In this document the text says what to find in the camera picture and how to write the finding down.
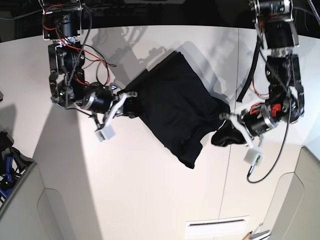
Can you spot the black T-shirt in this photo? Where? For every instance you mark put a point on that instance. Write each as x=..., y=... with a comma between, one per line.
x=180, y=111

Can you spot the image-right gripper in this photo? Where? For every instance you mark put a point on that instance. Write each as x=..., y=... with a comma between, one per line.
x=260, y=119

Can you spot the grey divider panel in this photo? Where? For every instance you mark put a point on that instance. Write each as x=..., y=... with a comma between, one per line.
x=294, y=212
x=34, y=212

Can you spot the grey divider panel right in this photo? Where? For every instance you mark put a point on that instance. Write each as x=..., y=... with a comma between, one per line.
x=294, y=212

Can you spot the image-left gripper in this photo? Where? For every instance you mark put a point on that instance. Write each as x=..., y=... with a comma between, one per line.
x=99, y=101

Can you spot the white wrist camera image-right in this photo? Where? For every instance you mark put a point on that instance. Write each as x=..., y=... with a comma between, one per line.
x=254, y=156

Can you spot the grey divider panel left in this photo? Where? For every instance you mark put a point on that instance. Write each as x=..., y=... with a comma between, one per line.
x=34, y=212

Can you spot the blue and black clamps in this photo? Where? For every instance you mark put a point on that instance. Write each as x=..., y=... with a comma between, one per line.
x=13, y=164

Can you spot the black table slot strip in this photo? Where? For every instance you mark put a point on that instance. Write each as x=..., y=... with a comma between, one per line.
x=215, y=223

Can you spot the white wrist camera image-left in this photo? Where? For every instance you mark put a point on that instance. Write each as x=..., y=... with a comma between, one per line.
x=105, y=133

